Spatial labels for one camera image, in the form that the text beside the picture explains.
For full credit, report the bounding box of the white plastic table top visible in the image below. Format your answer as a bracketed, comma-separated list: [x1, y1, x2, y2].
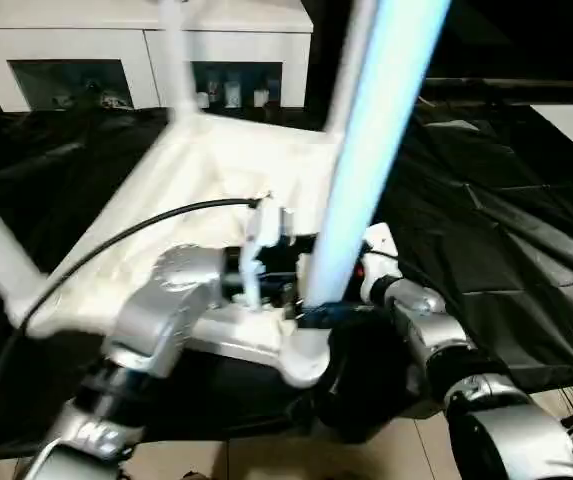
[24, 108, 369, 391]

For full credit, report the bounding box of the black plastic mat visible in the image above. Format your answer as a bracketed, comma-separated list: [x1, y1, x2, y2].
[0, 95, 573, 466]

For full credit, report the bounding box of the white cabinet with glass doors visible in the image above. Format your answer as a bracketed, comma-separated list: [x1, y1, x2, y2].
[0, 0, 315, 113]

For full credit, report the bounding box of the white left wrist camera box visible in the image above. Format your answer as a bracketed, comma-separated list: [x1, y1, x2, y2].
[238, 203, 299, 313]

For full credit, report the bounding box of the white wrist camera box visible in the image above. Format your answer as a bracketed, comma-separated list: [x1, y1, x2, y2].
[238, 203, 299, 313]
[358, 224, 401, 303]

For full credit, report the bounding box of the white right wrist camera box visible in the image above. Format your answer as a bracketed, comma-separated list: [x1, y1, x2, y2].
[358, 224, 401, 303]

